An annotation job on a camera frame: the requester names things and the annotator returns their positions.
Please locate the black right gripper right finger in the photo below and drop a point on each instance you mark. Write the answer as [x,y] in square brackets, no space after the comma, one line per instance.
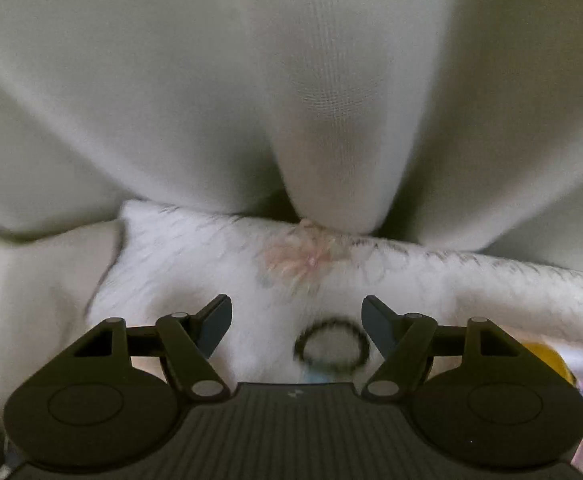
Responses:
[409,344]

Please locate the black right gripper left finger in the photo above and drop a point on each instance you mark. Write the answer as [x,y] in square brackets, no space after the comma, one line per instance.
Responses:
[183,344]

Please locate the grey sofa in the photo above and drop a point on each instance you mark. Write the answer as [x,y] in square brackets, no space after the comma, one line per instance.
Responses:
[46,287]

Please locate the yellow plush toy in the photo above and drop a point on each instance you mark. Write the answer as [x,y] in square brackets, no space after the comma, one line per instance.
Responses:
[551,358]

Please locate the beige curtain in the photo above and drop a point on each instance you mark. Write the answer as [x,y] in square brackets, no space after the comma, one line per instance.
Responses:
[454,124]

